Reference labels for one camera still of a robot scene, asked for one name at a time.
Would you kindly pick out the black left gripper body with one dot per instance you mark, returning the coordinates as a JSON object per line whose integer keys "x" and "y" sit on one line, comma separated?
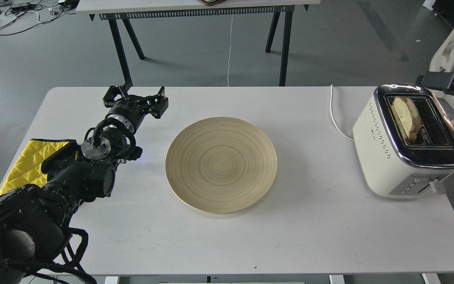
{"x": 130, "y": 112}

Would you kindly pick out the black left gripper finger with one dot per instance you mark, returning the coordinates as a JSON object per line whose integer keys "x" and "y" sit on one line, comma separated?
{"x": 155, "y": 105}
{"x": 112, "y": 93}

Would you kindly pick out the slice of bread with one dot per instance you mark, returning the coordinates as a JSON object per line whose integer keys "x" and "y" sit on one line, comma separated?
{"x": 408, "y": 116}

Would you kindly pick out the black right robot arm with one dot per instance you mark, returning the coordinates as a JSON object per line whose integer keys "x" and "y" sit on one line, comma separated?
{"x": 442, "y": 81}

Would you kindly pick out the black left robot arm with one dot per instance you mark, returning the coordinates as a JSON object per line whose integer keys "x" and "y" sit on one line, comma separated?
{"x": 35, "y": 232}

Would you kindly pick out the cream two-slot toaster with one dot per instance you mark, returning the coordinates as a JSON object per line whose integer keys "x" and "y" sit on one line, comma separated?
{"x": 392, "y": 167}

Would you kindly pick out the round bamboo plate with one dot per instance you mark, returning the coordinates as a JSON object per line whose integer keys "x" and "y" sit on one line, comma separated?
{"x": 221, "y": 165}

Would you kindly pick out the background table with black legs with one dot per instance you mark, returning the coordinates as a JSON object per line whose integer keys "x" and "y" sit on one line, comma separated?
{"x": 186, "y": 33}

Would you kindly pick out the yellow quilted cloth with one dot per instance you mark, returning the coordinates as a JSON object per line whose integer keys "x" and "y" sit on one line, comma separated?
{"x": 27, "y": 169}

